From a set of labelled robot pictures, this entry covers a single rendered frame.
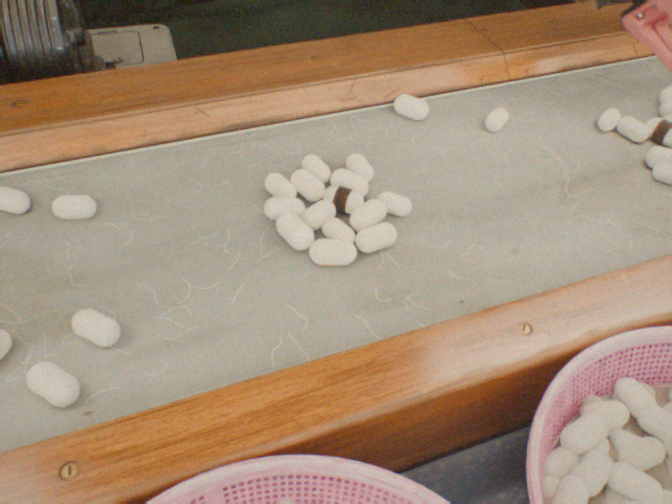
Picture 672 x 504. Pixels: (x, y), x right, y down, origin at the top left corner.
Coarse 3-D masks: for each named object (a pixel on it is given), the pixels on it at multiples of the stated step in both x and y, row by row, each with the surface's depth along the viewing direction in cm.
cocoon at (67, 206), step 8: (56, 200) 55; (64, 200) 55; (72, 200) 55; (80, 200) 55; (88, 200) 55; (56, 208) 55; (64, 208) 55; (72, 208) 55; (80, 208) 55; (88, 208) 55; (64, 216) 55; (72, 216) 55; (80, 216) 55; (88, 216) 56
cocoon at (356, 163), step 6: (354, 156) 61; (360, 156) 61; (348, 162) 61; (354, 162) 61; (360, 162) 61; (366, 162) 61; (348, 168) 62; (354, 168) 61; (360, 168) 60; (366, 168) 60; (360, 174) 60; (366, 174) 60; (372, 174) 61; (366, 180) 60
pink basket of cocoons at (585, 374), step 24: (624, 336) 46; (648, 336) 47; (576, 360) 44; (600, 360) 46; (624, 360) 47; (648, 360) 48; (552, 384) 43; (576, 384) 45; (600, 384) 47; (648, 384) 49; (552, 408) 43; (576, 408) 46; (552, 432) 44; (528, 456) 39; (528, 480) 38
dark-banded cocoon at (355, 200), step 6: (330, 186) 58; (336, 186) 58; (324, 192) 58; (330, 192) 57; (354, 192) 57; (324, 198) 58; (330, 198) 57; (348, 198) 57; (354, 198) 57; (360, 198) 57; (348, 204) 57; (354, 204) 57; (360, 204) 57; (348, 210) 57
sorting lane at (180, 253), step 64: (640, 64) 81; (256, 128) 67; (320, 128) 68; (384, 128) 68; (448, 128) 69; (512, 128) 69; (576, 128) 70; (64, 192) 59; (128, 192) 59; (192, 192) 60; (256, 192) 60; (448, 192) 61; (512, 192) 62; (576, 192) 62; (640, 192) 63; (0, 256) 53; (64, 256) 53; (128, 256) 53; (192, 256) 54; (256, 256) 54; (384, 256) 55; (448, 256) 55; (512, 256) 56; (576, 256) 56; (640, 256) 56; (0, 320) 48; (64, 320) 48; (128, 320) 49; (192, 320) 49; (256, 320) 49; (320, 320) 50; (384, 320) 50; (0, 384) 44; (128, 384) 45; (192, 384) 45; (0, 448) 41
